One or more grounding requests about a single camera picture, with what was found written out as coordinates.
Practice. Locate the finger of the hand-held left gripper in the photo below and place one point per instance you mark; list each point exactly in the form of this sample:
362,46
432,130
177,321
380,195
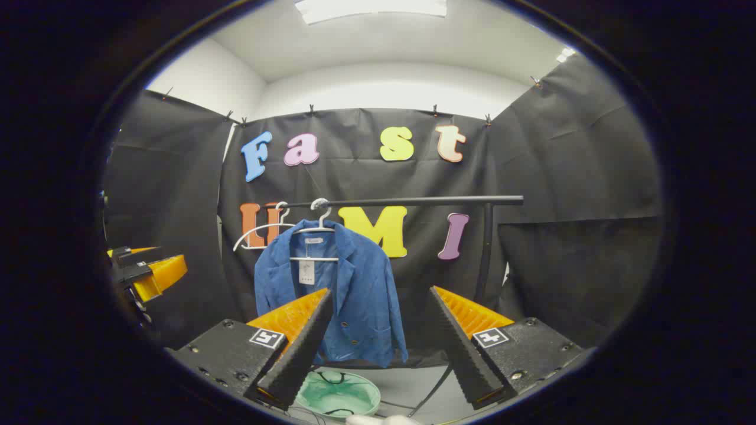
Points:
165,274
139,255

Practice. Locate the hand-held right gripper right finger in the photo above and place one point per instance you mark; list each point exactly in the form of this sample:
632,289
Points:
466,354

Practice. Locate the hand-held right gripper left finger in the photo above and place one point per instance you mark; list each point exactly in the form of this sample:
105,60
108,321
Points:
301,348

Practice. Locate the mint green laundry hamper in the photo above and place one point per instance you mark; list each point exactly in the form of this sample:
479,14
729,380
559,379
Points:
336,392

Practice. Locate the blue jacket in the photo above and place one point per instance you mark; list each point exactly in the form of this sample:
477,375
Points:
366,295

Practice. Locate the white hanger with tape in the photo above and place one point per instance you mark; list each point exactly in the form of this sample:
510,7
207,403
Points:
313,259

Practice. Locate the empty white hanger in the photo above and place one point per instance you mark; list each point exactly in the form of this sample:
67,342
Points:
283,203

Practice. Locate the black clothes rack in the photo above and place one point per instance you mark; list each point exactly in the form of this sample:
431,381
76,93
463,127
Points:
413,201

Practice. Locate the black backdrop cloth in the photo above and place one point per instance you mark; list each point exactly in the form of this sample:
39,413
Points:
561,177

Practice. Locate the row of black clips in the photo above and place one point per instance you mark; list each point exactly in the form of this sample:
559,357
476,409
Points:
311,108

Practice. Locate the small ceiling light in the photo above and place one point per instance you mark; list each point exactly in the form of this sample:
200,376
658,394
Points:
565,54

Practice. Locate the long ceiling light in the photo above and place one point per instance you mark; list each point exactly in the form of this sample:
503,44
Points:
372,7

